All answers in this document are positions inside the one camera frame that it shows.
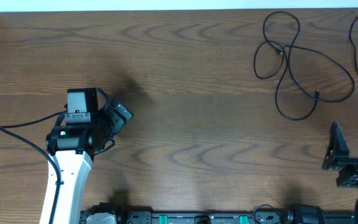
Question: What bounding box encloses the black left camera cable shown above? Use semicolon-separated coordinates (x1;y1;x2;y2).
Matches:
0;111;68;224

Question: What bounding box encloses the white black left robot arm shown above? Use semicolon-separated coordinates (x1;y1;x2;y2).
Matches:
40;88;133;223

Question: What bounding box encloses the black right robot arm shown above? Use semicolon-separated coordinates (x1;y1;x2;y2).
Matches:
322;121;358;220

